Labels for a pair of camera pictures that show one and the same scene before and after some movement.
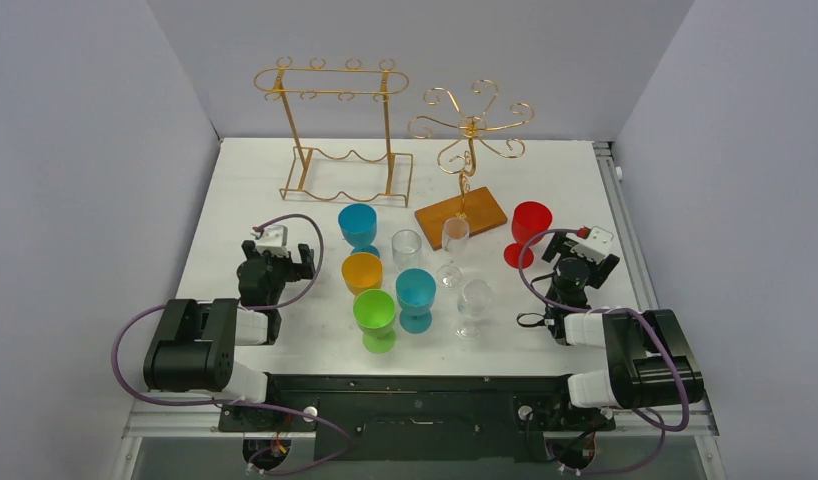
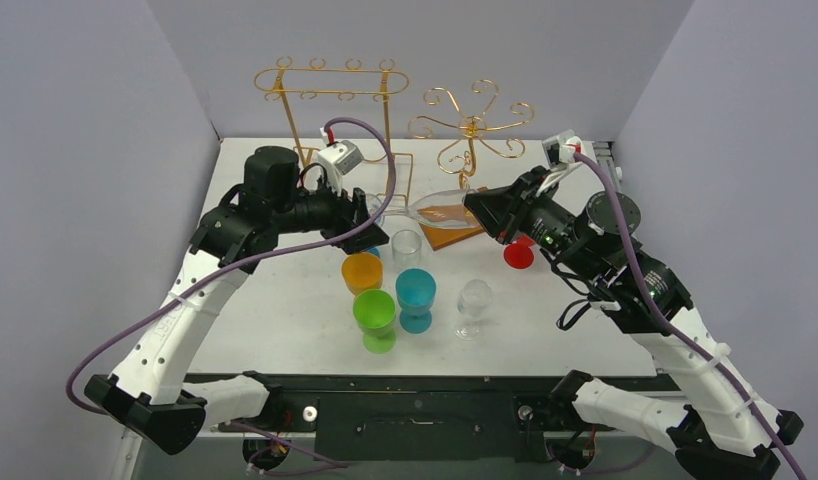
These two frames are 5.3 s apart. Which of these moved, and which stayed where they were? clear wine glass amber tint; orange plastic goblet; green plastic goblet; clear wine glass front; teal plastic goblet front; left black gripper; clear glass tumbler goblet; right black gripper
Moved: clear wine glass amber tint; right black gripper; left black gripper
Stayed: clear glass tumbler goblet; green plastic goblet; orange plastic goblet; clear wine glass front; teal plastic goblet front
